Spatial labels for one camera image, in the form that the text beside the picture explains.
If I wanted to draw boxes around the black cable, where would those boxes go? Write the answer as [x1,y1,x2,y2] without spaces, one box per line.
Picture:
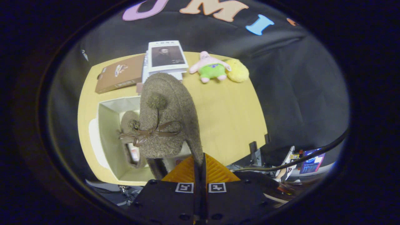
[234,127,350,172]

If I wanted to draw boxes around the brown fuzzy slipper shoe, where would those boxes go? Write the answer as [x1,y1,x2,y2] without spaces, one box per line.
[118,72,204,180]
[120,110,147,169]

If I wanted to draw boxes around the yellow plush toy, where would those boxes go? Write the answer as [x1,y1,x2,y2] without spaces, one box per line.
[225,58,250,83]

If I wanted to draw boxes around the pink plush toy green shorts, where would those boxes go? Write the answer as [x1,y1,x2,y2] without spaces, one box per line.
[189,51,232,83]

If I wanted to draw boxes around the white printed packet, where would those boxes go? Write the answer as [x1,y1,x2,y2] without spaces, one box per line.
[274,145,296,182]

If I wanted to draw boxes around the blue printed packet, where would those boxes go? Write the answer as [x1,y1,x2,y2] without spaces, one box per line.
[299,149,326,175]

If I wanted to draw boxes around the brown cardboard box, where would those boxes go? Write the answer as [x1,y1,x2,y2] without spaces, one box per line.
[95,54,146,94]

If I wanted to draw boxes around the white book with portrait cover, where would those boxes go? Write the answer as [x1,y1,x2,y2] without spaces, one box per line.
[147,40,189,73]

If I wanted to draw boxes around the black backdrop cloth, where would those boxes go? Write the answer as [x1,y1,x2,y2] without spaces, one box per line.
[47,0,350,175]

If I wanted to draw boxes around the fabric storage box with lid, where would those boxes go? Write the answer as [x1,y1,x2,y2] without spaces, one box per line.
[88,95,188,183]

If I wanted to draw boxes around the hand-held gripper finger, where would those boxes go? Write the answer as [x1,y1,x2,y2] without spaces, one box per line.
[128,153,202,225]
[203,153,278,225]

